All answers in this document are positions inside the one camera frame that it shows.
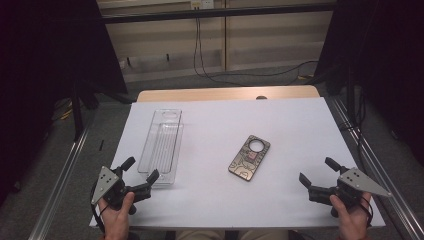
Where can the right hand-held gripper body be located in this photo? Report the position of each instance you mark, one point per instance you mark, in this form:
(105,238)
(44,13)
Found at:
(358,181)

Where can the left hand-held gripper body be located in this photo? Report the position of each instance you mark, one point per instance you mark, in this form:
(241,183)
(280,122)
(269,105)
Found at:
(106,181)

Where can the patterned phone case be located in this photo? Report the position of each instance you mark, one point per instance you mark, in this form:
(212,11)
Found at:
(243,166)

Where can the person's right hand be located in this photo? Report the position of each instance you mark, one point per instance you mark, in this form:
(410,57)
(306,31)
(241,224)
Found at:
(355,223)

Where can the person's left hand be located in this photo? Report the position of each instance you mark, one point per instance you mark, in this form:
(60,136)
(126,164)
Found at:
(115,223)

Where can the clear plastic packaging shell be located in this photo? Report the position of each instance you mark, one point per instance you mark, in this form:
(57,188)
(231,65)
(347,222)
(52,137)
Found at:
(151,143)

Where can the clear ribbed plastic tray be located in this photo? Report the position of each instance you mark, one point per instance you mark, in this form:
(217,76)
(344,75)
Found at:
(168,153)

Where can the black stand leg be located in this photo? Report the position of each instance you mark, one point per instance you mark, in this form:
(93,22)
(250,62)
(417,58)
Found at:
(77,113)

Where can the black curtain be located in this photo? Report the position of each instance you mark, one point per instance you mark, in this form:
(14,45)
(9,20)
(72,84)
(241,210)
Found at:
(383,50)
(50,50)

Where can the black metal bar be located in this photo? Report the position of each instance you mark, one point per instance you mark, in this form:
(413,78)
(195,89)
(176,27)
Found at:
(216,13)

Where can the aluminium floor rail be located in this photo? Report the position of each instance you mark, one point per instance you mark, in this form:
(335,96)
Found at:
(56,186)
(383,173)

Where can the white wall socket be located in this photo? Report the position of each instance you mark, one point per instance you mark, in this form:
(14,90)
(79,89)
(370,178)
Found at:
(201,4)

